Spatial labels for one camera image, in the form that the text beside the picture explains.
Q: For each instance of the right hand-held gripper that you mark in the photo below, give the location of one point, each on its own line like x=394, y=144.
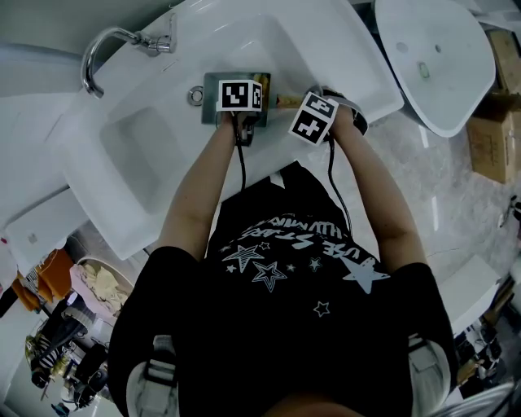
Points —
x=313, y=120

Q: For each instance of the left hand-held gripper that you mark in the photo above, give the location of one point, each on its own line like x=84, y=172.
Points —
x=238, y=95

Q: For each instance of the grey rectangular pan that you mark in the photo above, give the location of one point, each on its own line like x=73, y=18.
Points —
x=209, y=97

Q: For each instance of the person's left forearm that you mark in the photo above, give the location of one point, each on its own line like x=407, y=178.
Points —
x=199, y=191

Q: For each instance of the person's right forearm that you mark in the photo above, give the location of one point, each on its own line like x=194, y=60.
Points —
x=378, y=191

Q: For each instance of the chrome sink drain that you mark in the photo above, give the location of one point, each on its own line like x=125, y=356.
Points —
x=196, y=95

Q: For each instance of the white ceramic sink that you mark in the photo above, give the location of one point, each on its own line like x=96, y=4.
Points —
x=154, y=134

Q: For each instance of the white freestanding basin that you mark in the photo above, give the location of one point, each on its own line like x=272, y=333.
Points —
x=435, y=61

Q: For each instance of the chrome faucet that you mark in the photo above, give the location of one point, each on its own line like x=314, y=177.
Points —
x=93, y=53

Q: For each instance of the brown cardboard box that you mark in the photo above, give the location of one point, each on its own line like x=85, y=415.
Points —
x=492, y=142
x=506, y=61

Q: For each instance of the black star print T-shirt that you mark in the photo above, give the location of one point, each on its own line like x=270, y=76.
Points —
x=285, y=334

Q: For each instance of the beige round basket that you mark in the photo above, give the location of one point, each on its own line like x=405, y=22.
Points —
x=106, y=285

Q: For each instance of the pale yellow cloth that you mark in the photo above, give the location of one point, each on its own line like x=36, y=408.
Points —
x=106, y=285

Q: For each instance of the white rectangular box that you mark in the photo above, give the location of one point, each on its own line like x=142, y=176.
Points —
x=468, y=293

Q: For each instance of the pink cloth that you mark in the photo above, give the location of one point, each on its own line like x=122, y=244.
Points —
x=79, y=277

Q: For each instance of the orange fabric item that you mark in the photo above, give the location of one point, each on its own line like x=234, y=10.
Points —
x=53, y=273

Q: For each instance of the black white striped cloth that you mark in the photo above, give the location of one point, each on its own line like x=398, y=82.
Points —
x=51, y=356

